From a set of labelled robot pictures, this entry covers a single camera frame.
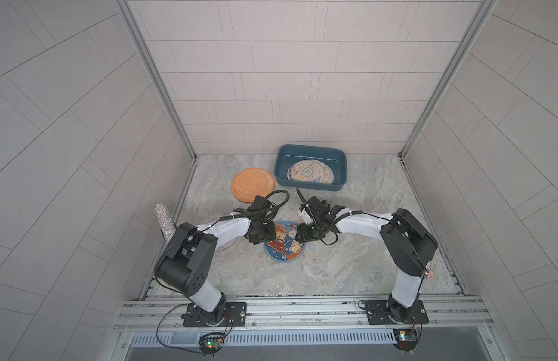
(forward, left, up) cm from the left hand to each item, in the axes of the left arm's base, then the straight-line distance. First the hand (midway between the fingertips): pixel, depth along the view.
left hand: (276, 235), depth 90 cm
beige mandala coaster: (+32, -16, +4) cm, 36 cm away
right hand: (-1, -9, 0) cm, 9 cm away
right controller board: (-34, -41, +1) cm, 53 cm away
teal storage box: (+38, -28, +6) cm, 48 cm away
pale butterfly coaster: (-6, +20, +2) cm, 21 cm away
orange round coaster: (+25, +14, +2) cm, 29 cm away
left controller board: (-35, +18, +4) cm, 39 cm away
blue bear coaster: (-6, -3, +2) cm, 7 cm away
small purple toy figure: (-16, -54, +5) cm, 57 cm away
